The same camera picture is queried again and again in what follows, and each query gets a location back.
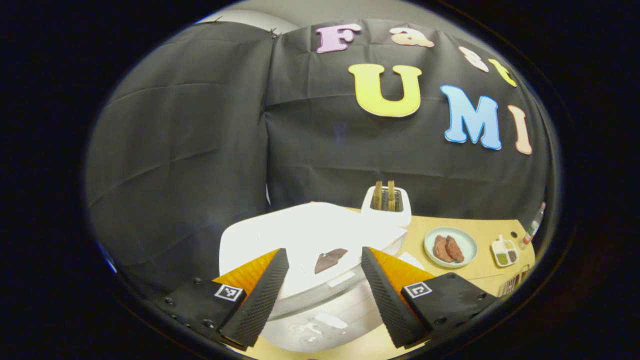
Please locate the white toaster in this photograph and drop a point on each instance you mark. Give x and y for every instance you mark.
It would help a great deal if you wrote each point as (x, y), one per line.
(385, 217)

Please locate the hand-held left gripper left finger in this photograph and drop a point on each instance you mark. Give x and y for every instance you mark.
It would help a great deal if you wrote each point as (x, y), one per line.
(260, 305)

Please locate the dark red beans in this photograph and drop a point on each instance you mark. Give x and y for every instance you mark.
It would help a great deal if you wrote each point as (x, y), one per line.
(512, 256)

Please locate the white divided dish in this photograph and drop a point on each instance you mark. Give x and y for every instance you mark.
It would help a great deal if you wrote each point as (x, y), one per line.
(505, 251)

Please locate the green mung beans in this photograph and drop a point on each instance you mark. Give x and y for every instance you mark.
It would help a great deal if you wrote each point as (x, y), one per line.
(501, 259)

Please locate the pale green plate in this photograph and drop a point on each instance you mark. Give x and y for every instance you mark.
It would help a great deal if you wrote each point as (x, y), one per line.
(467, 240)

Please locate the red meat slice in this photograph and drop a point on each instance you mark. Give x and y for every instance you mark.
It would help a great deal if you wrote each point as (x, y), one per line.
(440, 249)
(456, 249)

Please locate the white rice cooker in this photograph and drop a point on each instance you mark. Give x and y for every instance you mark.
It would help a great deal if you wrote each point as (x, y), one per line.
(310, 230)

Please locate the clear water bottle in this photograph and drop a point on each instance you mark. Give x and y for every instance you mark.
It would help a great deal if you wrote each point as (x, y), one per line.
(531, 230)

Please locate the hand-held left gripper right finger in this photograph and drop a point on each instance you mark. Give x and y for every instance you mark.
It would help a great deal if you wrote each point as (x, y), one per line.
(390, 305)

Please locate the brown bread slice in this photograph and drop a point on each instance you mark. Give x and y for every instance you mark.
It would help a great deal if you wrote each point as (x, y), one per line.
(391, 195)
(377, 196)

